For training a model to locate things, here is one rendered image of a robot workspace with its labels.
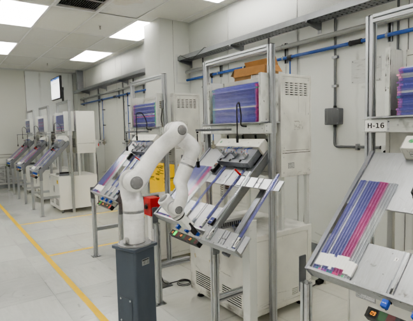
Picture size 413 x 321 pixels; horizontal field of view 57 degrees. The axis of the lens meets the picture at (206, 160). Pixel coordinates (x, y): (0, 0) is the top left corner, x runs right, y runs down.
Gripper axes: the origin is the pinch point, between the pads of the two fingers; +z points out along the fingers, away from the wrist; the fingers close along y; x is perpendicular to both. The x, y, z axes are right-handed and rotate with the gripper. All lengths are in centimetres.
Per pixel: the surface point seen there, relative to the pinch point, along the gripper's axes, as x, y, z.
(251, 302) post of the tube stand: -14, 38, 35
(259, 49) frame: 119, 2, -50
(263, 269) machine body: 15, 10, 58
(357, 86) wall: 216, -18, 58
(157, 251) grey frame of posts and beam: -16, -60, 25
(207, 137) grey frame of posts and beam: 78, -60, -6
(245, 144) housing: 71, -7, -6
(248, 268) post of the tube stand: -1.7, 37.1, 19.6
